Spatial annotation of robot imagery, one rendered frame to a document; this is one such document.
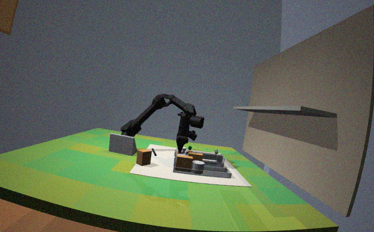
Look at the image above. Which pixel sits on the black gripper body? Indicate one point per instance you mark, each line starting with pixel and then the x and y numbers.
pixel 181 134

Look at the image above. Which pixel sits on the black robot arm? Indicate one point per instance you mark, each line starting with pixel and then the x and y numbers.
pixel 187 118

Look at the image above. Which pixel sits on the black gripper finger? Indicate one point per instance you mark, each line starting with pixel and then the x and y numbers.
pixel 180 146

